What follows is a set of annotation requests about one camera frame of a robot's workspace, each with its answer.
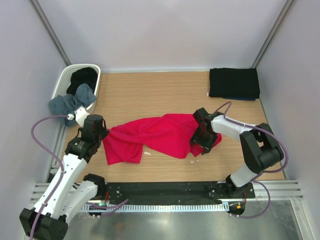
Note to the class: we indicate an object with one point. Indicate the folded black t shirt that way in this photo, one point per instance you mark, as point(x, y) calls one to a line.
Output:
point(234, 82)

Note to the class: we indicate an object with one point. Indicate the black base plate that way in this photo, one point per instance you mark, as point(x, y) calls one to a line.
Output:
point(176, 193)

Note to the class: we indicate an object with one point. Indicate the black t shirt in basket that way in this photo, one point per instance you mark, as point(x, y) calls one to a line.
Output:
point(85, 75)

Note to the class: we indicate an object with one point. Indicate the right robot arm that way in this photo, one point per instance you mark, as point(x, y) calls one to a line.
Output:
point(261, 149)

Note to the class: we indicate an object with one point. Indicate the slotted cable duct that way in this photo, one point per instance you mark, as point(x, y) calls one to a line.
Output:
point(223, 207)

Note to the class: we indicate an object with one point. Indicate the red t shirt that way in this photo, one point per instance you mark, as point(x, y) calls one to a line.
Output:
point(169, 134)

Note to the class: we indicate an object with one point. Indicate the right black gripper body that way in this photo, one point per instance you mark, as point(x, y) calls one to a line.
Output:
point(204, 139)

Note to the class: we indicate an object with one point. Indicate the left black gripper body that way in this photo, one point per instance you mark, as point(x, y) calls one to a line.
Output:
point(102, 135)

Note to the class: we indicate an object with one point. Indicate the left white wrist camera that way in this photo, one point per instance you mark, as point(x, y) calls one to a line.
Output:
point(79, 116)

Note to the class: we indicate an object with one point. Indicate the grey blue t shirt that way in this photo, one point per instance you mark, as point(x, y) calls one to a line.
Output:
point(68, 104)

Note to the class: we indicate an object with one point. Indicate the white plastic basket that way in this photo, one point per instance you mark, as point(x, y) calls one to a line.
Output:
point(64, 81)

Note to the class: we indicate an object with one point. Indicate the aluminium frame rail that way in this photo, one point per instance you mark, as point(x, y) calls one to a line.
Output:
point(277, 190)

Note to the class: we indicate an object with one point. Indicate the folded navy t shirt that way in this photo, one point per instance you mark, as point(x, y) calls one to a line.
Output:
point(239, 99)

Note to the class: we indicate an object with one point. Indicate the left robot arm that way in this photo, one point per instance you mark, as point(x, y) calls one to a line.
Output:
point(51, 215)

